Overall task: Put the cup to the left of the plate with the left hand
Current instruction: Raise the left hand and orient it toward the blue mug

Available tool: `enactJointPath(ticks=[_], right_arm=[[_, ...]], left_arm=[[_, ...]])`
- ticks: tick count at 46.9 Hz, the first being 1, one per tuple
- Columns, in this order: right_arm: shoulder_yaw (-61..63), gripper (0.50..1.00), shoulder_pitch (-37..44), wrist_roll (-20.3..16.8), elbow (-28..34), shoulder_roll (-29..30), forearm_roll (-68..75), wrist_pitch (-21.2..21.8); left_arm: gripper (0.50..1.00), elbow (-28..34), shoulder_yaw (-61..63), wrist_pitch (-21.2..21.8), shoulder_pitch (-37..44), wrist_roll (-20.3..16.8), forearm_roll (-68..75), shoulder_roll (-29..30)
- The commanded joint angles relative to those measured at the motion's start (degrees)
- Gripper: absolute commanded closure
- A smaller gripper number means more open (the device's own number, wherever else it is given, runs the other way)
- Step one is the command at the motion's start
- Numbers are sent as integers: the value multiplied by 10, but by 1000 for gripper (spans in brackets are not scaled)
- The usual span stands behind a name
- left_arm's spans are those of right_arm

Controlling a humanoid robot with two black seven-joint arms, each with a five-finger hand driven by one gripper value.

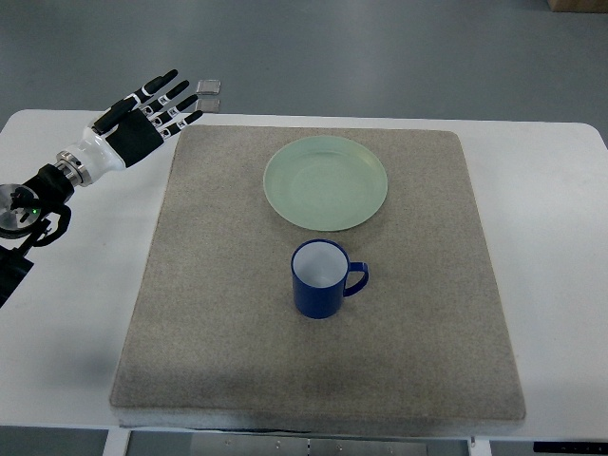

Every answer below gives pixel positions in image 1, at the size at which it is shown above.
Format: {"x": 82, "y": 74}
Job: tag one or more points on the beige square mat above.
{"x": 244, "y": 320}

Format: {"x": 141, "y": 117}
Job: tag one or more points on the lower floor outlet cover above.
{"x": 208, "y": 105}

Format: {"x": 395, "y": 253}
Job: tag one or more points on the light green plate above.
{"x": 325, "y": 183}

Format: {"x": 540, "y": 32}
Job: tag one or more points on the blue enamel mug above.
{"x": 323, "y": 276}

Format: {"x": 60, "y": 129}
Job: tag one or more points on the floor outlet cover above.
{"x": 208, "y": 105}
{"x": 208, "y": 87}

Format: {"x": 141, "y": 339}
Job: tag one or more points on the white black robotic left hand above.
{"x": 134, "y": 127}

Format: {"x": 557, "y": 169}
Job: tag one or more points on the cardboard box corner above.
{"x": 578, "y": 6}

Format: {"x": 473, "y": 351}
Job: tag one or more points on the upper floor outlet cover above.
{"x": 208, "y": 87}

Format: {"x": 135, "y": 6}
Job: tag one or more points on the black table control panel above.
{"x": 580, "y": 448}

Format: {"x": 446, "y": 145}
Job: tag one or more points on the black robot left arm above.
{"x": 36, "y": 212}

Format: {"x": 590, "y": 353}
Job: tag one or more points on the metal table frame bar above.
{"x": 215, "y": 443}

